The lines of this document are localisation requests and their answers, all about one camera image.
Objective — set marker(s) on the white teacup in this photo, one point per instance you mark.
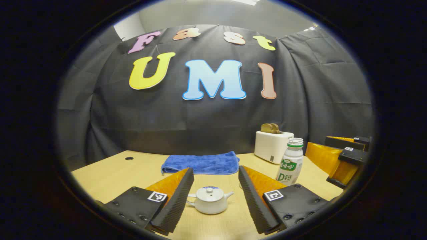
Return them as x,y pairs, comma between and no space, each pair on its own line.
210,207

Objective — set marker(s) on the white water bottle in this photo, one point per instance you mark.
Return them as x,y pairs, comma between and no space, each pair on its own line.
289,166

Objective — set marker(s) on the brown toast slice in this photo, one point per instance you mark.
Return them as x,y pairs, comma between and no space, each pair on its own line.
277,128
266,128

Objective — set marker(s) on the ceiling light panel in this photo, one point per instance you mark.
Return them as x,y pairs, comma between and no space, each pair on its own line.
247,1
313,27

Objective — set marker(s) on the blue towel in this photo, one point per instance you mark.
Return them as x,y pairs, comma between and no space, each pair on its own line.
200,163

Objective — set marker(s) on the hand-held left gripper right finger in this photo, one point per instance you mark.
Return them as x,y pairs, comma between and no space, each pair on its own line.
253,203

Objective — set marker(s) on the white toaster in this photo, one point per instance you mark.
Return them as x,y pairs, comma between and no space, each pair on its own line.
272,146

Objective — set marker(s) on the black backdrop cloth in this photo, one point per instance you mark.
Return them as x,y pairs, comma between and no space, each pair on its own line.
200,116

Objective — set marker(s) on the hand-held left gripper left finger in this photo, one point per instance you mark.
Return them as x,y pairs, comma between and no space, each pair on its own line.
176,203

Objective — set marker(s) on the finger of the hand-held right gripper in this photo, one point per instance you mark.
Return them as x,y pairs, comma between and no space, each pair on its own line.
343,143
322,156

